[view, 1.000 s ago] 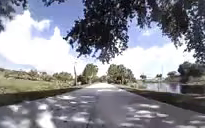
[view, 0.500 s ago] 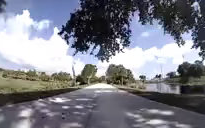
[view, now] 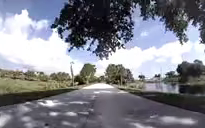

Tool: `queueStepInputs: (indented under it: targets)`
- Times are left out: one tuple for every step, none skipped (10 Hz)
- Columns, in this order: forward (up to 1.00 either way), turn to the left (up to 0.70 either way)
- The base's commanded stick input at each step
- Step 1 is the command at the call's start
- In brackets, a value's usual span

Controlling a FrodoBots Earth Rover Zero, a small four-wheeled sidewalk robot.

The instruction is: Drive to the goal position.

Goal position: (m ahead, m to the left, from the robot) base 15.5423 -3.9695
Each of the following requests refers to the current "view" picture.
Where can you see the large overhanging tree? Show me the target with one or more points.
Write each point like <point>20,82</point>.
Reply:
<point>103,23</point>

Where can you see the green tree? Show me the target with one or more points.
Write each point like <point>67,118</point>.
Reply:
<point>87,72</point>

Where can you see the grass field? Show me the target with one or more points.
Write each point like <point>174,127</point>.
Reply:
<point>13,86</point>

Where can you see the cluster of green trees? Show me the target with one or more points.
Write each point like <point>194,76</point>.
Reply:
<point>118,74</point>

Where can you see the dark trees beyond water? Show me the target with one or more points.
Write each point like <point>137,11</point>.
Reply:
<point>190,70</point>

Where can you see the bare palm trunk pole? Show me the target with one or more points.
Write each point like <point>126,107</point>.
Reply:
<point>72,74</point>

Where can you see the pond water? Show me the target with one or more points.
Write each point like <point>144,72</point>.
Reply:
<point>163,87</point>

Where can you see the row of bushes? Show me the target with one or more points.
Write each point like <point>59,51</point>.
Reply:
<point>40,76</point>

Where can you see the grey asphalt path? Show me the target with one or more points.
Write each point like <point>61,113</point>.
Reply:
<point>103,106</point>

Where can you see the grass verge by water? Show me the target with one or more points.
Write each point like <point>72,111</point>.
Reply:
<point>176,99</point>

